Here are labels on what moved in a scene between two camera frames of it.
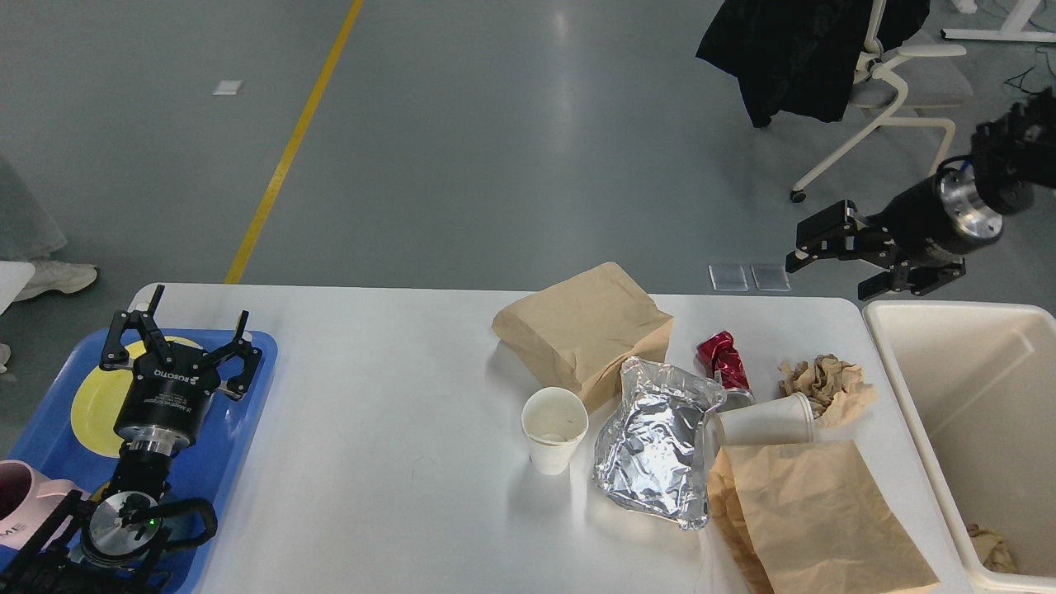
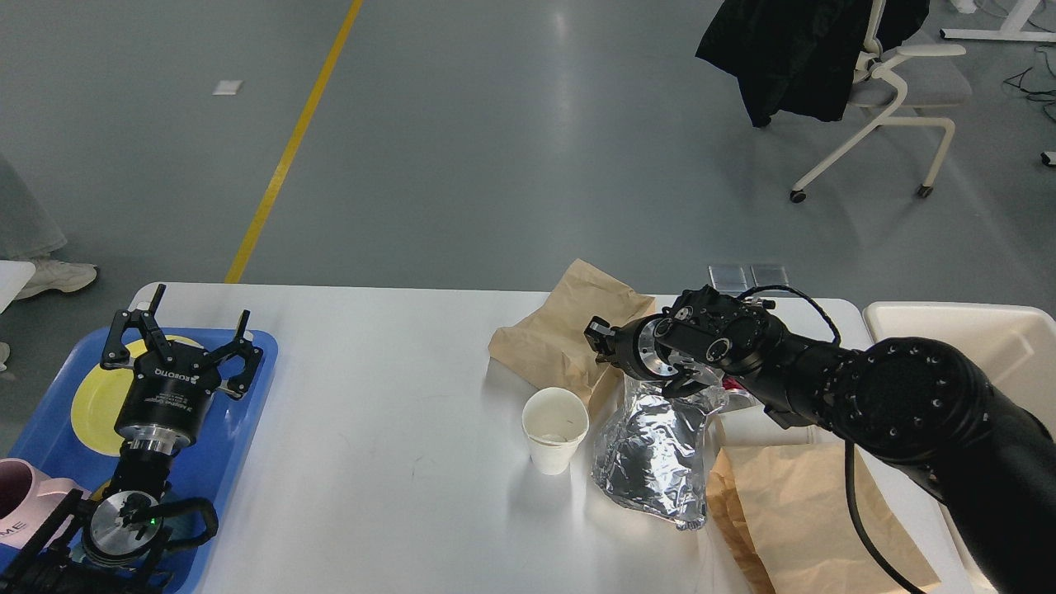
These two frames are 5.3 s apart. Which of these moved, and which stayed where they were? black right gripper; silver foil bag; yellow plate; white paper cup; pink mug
Moved: black right gripper
Stayed: yellow plate; silver foil bag; white paper cup; pink mug
